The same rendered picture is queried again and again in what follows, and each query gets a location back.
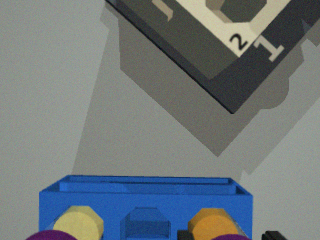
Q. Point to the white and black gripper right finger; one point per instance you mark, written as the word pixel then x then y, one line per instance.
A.
pixel 272 235

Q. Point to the grey bench mat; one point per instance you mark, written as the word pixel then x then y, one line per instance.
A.
pixel 83 92

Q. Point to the blue tube rack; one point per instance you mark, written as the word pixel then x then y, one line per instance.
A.
pixel 177 201

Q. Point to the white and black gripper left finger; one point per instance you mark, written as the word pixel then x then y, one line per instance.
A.
pixel 184 235

